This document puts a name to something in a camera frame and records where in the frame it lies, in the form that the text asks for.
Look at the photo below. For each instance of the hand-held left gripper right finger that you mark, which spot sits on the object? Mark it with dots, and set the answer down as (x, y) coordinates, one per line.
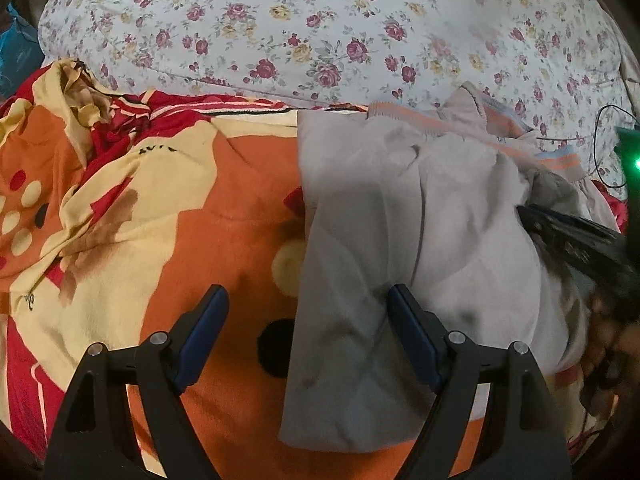
(415, 340)

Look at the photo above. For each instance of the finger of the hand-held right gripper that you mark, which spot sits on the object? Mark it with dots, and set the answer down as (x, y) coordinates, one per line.
(565, 237)

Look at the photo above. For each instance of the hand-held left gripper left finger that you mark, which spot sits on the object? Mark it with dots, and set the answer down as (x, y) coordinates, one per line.
(200, 340)

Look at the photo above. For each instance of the beige zip jacket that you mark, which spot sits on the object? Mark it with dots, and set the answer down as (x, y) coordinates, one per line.
(425, 210)

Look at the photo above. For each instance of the person's right hand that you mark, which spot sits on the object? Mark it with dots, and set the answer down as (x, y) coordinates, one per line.
(610, 355)

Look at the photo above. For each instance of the orange cartoon printed blanket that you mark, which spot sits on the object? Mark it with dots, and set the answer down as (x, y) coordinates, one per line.
(200, 200)

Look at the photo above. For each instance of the floral quilt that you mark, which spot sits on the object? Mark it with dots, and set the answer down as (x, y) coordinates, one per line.
(300, 35)

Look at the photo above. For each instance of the blue bag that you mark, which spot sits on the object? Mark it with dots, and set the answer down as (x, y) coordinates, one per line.
(15, 55)

